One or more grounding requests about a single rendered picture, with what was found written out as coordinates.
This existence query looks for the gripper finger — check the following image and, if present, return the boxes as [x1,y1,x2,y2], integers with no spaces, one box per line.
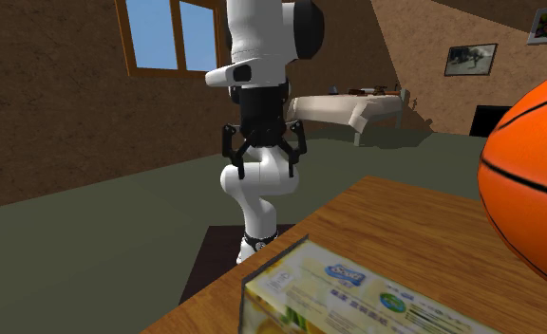
[221,122,259,181]
[274,119,309,179]

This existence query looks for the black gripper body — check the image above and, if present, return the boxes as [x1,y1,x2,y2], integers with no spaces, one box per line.
[229,82,290,147]

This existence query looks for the beige covered table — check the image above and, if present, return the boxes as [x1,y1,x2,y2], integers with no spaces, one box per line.
[285,83,409,147]

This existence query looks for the dark robot stand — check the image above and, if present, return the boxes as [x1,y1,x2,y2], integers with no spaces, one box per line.
[179,224,298,306]

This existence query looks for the wooden framed window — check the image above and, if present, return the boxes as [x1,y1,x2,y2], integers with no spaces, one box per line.
[114,0,231,79]

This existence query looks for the brown wooden table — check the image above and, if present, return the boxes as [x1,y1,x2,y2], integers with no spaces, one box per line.
[140,175,547,334]

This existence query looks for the yellow green tissue box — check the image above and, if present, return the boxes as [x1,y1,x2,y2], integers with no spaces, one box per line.
[238,234,504,334]

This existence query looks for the black rectangular box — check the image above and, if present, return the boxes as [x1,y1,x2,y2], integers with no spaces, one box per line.
[468,104,514,139]

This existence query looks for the orange basketball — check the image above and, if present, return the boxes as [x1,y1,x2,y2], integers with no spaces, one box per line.
[477,66,547,297]

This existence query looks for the dark framed wall picture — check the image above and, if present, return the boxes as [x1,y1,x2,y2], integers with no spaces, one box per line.
[443,43,499,78]

